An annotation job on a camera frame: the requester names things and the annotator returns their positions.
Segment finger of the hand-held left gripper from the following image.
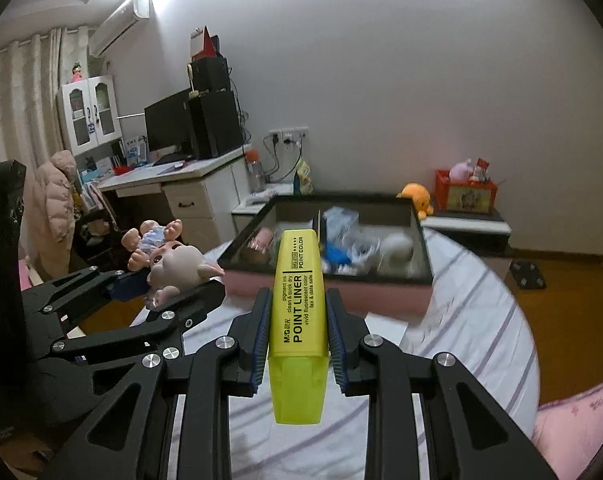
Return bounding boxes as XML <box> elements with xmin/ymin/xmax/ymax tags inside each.
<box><xmin>29</xmin><ymin>280</ymin><xmax>227</xmax><ymax>366</ymax></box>
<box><xmin>22</xmin><ymin>266</ymin><xmax>152</xmax><ymax>321</ymax></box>

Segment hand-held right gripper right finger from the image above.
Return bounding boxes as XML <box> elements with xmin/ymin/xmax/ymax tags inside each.
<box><xmin>324</xmin><ymin>287</ymin><xmax>557</xmax><ymax>480</ymax></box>

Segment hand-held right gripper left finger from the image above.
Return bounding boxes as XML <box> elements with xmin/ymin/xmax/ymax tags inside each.
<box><xmin>42</xmin><ymin>287</ymin><xmax>275</xmax><ymax>480</ymax></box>

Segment yellow highlighter pen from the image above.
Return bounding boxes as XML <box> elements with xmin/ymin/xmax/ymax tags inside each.
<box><xmin>266</xmin><ymin>229</ymin><xmax>331</xmax><ymax>425</ymax></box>

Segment big-eared doll figurine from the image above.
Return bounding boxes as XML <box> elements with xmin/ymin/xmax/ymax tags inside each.
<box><xmin>122</xmin><ymin>219</ymin><xmax>226</xmax><ymax>311</ymax></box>

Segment pink storage box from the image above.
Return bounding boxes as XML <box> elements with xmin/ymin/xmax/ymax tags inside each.
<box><xmin>216</xmin><ymin>192</ymin><xmax>435</xmax><ymax>316</ymax></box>

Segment black office chair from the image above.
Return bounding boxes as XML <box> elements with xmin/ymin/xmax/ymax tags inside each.
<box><xmin>69</xmin><ymin>210</ymin><xmax>127</xmax><ymax>271</ymax></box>

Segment beige puffer jacket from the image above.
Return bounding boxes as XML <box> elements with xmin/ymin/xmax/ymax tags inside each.
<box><xmin>24</xmin><ymin>150</ymin><xmax>77</xmax><ymax>281</ymax></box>

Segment small blue item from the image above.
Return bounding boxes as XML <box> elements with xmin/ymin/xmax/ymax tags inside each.
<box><xmin>324</xmin><ymin>242</ymin><xmax>352</xmax><ymax>266</ymax></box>

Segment rose gold foil packet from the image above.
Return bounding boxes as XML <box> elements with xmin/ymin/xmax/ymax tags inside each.
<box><xmin>249</xmin><ymin>227</ymin><xmax>275</xmax><ymax>253</ymax></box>

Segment white desk with drawers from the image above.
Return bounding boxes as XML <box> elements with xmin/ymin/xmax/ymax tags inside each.
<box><xmin>96</xmin><ymin>147</ymin><xmax>252</xmax><ymax>271</ymax></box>

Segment small white nightstand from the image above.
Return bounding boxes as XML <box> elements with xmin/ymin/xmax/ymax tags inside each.
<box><xmin>232</xmin><ymin>182</ymin><xmax>297</xmax><ymax>241</ymax></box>

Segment clear plastic wrap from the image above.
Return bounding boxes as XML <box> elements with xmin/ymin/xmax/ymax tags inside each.
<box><xmin>349</xmin><ymin>230</ymin><xmax>382</xmax><ymax>261</ymax></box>

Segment white round plastic device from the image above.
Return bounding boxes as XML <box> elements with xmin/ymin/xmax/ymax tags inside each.
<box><xmin>379</xmin><ymin>232</ymin><xmax>415</xmax><ymax>267</ymax></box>

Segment white striped bed sheet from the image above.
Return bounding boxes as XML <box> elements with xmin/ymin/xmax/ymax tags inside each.
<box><xmin>132</xmin><ymin>230</ymin><xmax>542</xmax><ymax>480</ymax></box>

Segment blue white carton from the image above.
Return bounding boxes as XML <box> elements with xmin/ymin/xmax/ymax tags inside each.
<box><xmin>123</xmin><ymin>137</ymin><xmax>147</xmax><ymax>166</ymax></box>

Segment clear bottle orange cap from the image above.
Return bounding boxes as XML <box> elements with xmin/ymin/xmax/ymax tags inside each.
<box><xmin>246</xmin><ymin>149</ymin><xmax>267</xmax><ymax>193</ymax></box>

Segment white curtain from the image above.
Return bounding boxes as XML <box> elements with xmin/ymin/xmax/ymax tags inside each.
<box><xmin>0</xmin><ymin>27</ymin><xmax>92</xmax><ymax>171</ymax></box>

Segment orange octopus plush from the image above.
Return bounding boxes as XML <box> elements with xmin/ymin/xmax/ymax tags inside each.
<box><xmin>396</xmin><ymin>182</ymin><xmax>435</xmax><ymax>221</ymax></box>

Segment yellow blue snack bag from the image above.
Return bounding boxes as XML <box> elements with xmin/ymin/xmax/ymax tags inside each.
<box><xmin>292</xmin><ymin>160</ymin><xmax>315</xmax><ymax>196</ymax></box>

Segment black computer monitor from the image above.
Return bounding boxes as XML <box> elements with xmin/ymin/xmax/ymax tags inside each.
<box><xmin>144</xmin><ymin>87</ymin><xmax>195</xmax><ymax>158</ymax></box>

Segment white glass door cabinet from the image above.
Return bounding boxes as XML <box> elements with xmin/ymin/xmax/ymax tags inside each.
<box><xmin>56</xmin><ymin>75</ymin><xmax>123</xmax><ymax>161</ymax></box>

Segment low grey white ledge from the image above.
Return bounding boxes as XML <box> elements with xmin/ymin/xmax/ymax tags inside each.
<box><xmin>421</xmin><ymin>207</ymin><xmax>512</xmax><ymax>256</ymax></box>

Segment black computer tower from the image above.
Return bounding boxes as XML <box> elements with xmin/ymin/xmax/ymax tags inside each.
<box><xmin>188</xmin><ymin>89</ymin><xmax>245</xmax><ymax>160</ymax></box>

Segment red plastic crate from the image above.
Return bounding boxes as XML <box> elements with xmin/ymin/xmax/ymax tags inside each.
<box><xmin>435</xmin><ymin>167</ymin><xmax>499</xmax><ymax>216</ymax></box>

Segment pink plush toy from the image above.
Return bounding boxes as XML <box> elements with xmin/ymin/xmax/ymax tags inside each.
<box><xmin>449</xmin><ymin>158</ymin><xmax>475</xmax><ymax>182</ymax></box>

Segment small red white figure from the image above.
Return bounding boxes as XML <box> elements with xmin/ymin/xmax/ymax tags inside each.
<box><xmin>469</xmin><ymin>157</ymin><xmax>492</xmax><ymax>183</ymax></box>

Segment black speaker box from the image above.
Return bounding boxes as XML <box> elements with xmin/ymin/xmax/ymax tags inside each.
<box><xmin>189</xmin><ymin>56</ymin><xmax>231</xmax><ymax>93</ymax></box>

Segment red desk calendar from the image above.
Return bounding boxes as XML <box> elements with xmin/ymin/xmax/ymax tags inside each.
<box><xmin>190</xmin><ymin>26</ymin><xmax>221</xmax><ymax>61</ymax></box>

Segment pink blanket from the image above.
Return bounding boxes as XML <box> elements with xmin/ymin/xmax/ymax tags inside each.
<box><xmin>531</xmin><ymin>367</ymin><xmax>603</xmax><ymax>480</ymax></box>

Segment charger cables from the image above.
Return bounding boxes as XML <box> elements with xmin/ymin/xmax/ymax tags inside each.
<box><xmin>264</xmin><ymin>135</ymin><xmax>302</xmax><ymax>183</ymax></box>

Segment white wall power outlet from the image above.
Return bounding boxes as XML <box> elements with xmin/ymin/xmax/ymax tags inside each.
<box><xmin>269</xmin><ymin>126</ymin><xmax>309</xmax><ymax>145</ymax></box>

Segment black metal floor bracket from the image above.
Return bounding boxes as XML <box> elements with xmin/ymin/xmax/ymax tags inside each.
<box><xmin>510</xmin><ymin>259</ymin><xmax>547</xmax><ymax>291</ymax></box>

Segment white wall air conditioner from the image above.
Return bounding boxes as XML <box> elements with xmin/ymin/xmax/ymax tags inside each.
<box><xmin>89</xmin><ymin>0</ymin><xmax>152</xmax><ymax>58</ymax></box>

